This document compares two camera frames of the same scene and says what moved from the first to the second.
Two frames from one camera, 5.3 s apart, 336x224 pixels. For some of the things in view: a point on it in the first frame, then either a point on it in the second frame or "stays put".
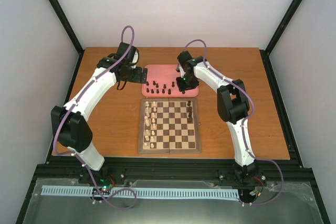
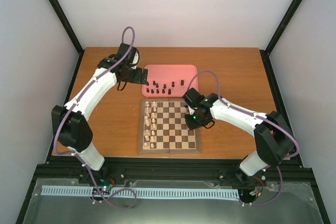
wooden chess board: x=169 y=125 stays put
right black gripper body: x=189 y=82 to x=197 y=121
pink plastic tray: x=161 y=82 stays put
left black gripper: x=138 y=77 stays put
